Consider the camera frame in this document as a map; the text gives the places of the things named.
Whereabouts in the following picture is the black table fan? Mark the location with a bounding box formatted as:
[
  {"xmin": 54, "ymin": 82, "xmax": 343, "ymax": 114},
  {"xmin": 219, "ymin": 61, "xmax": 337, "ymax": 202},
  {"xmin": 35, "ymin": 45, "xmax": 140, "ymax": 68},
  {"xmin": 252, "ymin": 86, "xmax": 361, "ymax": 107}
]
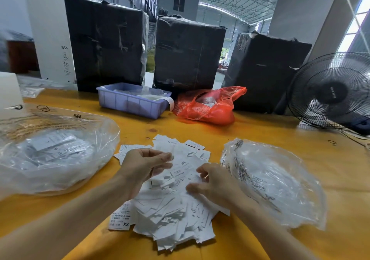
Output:
[{"xmin": 287, "ymin": 51, "xmax": 370, "ymax": 135}]

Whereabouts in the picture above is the blue plastic bin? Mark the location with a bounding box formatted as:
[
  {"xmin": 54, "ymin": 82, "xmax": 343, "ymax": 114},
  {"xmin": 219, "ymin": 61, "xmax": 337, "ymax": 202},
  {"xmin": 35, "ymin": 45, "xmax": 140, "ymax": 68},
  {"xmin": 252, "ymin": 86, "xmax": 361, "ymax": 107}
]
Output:
[{"xmin": 96, "ymin": 83, "xmax": 175, "ymax": 119}]

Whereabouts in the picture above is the large clear bag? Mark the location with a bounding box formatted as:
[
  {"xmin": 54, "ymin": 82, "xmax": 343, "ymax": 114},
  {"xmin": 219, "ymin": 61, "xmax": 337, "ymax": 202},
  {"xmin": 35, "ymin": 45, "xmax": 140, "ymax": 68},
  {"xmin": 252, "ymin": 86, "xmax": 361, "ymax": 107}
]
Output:
[{"xmin": 0, "ymin": 105, "xmax": 121, "ymax": 201}]

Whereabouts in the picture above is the bundle of cables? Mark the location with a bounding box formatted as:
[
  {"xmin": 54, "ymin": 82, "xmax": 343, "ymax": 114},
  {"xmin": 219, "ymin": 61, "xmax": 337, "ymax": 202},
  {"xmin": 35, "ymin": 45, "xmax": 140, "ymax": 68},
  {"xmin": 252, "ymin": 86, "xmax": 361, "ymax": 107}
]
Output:
[{"xmin": 344, "ymin": 130, "xmax": 370, "ymax": 151}]

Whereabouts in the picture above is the person's left hand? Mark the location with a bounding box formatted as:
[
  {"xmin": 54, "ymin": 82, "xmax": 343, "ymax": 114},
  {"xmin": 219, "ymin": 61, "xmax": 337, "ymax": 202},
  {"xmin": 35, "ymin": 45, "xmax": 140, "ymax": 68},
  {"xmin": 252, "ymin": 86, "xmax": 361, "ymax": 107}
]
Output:
[{"xmin": 114, "ymin": 147, "xmax": 174, "ymax": 198}]

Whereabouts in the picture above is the person's right forearm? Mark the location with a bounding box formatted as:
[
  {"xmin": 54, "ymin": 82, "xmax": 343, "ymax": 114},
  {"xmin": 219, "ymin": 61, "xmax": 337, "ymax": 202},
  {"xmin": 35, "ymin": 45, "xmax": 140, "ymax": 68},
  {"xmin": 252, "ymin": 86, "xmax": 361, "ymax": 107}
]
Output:
[{"xmin": 231, "ymin": 194, "xmax": 320, "ymax": 260}]

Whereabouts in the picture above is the person's left forearm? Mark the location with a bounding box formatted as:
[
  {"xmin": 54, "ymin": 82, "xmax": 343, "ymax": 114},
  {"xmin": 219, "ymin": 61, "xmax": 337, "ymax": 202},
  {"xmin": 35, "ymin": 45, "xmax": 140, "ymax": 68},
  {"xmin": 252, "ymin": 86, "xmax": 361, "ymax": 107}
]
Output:
[{"xmin": 0, "ymin": 179, "xmax": 133, "ymax": 260}]

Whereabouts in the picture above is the white foam box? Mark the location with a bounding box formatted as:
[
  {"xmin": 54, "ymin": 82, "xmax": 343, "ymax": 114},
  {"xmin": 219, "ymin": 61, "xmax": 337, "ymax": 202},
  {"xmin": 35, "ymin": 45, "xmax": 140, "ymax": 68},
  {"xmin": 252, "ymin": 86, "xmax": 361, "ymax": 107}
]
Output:
[{"xmin": 0, "ymin": 72, "xmax": 25, "ymax": 119}]

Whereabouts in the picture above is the pile of white labels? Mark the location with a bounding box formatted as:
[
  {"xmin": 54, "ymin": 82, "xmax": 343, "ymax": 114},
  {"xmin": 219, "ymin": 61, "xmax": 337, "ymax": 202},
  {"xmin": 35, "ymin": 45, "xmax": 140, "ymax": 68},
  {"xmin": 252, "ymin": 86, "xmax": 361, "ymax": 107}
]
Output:
[{"xmin": 108, "ymin": 134, "xmax": 231, "ymax": 252}]

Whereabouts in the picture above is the large black wrapped bale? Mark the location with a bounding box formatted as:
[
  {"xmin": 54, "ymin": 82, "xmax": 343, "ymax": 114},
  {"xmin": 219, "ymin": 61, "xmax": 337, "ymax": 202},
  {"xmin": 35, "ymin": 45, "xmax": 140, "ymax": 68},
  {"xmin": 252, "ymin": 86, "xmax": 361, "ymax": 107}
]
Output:
[
  {"xmin": 64, "ymin": 0, "xmax": 150, "ymax": 93},
  {"xmin": 153, "ymin": 15, "xmax": 227, "ymax": 97},
  {"xmin": 222, "ymin": 31, "xmax": 313, "ymax": 114}
]

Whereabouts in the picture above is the white pillar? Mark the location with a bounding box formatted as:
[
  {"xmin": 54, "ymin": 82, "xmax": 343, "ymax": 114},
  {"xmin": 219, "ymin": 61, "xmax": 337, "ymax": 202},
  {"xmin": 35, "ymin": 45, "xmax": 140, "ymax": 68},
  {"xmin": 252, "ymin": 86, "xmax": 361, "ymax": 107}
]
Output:
[{"xmin": 22, "ymin": 0, "xmax": 77, "ymax": 87}]

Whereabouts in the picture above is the person's right hand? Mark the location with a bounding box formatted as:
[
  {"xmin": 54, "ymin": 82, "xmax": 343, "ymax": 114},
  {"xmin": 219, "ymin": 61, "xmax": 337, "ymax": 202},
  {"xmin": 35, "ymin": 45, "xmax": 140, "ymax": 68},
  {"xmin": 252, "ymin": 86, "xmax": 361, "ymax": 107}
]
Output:
[{"xmin": 186, "ymin": 162, "xmax": 246, "ymax": 210}]

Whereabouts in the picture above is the red plastic bag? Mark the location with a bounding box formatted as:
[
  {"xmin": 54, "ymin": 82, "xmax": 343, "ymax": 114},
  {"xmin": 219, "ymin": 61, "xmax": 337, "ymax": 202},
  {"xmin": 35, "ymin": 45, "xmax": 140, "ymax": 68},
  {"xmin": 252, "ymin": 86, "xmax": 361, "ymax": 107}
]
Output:
[{"xmin": 173, "ymin": 86, "xmax": 247, "ymax": 125}]

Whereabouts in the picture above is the clear plastic bag black print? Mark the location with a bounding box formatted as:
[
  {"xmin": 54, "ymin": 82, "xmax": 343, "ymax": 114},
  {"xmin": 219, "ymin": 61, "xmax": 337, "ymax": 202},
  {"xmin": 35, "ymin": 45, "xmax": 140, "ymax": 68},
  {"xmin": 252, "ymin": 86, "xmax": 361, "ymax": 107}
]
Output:
[{"xmin": 221, "ymin": 138, "xmax": 328, "ymax": 230}]

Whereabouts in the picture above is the grey cabin with window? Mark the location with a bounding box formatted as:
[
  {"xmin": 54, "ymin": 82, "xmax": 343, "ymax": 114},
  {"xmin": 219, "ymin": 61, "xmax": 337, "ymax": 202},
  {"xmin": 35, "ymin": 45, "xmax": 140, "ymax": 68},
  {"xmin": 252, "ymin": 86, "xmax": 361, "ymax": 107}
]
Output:
[{"xmin": 157, "ymin": 0, "xmax": 201, "ymax": 22}]

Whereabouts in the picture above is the brown wooden cabinet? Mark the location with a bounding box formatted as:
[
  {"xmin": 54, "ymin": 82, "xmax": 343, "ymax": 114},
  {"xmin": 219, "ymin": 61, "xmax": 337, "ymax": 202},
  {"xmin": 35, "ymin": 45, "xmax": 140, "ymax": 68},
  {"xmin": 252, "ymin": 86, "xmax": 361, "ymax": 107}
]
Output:
[{"xmin": 7, "ymin": 40, "xmax": 40, "ymax": 74}]

